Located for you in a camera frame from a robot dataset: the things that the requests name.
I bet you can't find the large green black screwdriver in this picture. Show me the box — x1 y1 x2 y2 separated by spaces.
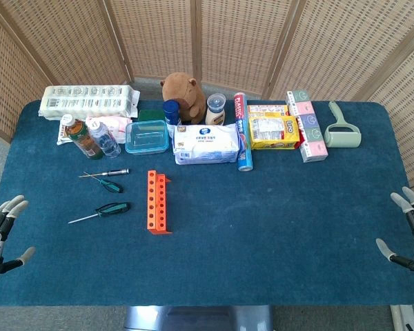
68 201 132 225

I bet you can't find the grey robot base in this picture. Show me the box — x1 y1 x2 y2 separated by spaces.
124 305 274 331

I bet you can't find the small green black screwdriver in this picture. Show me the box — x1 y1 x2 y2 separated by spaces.
83 171 124 194

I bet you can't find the silver metal precision screwdriver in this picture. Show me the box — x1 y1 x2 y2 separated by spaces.
78 168 130 179

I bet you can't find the orange test tube rack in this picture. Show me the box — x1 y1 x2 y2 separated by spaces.
146 170 173 236

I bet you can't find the pale green lint roller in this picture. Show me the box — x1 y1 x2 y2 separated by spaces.
323 101 362 149

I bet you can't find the white red snack bag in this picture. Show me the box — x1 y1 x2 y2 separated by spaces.
56 123 72 146

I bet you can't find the green tea bottle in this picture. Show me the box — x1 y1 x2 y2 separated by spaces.
61 114 104 160

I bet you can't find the pastel tissue box pack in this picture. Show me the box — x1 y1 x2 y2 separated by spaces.
285 90 329 163

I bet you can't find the clear water bottle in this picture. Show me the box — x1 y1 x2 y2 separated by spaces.
88 119 122 159

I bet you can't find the blue felt table cover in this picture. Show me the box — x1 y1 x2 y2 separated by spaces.
0 99 414 307

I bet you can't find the pink white soft packet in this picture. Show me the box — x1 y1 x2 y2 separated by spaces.
85 116 134 144

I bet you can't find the white toilet paper pack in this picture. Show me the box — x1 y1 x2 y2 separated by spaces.
37 84 141 121

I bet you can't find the yellow biscuit bag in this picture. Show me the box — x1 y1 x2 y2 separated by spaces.
248 115 302 150

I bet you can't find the clear container blue lid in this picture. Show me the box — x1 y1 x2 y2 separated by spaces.
124 119 170 157

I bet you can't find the blue plastic wrap roll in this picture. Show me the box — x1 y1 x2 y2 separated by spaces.
233 91 255 172

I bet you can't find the yellow white snack box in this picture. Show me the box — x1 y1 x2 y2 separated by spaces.
247 104 290 118

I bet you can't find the dark green box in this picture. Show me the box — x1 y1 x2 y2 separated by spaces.
137 109 166 122

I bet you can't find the white blue wipes pack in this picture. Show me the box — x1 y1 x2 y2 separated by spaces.
172 123 244 166

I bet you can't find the brown capybara plush toy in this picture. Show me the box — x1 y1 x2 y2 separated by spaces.
159 72 208 126

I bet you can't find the wicker folding screen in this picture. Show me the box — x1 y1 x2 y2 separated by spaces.
0 0 414 189

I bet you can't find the white metal frame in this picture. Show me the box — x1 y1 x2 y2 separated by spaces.
390 303 414 331

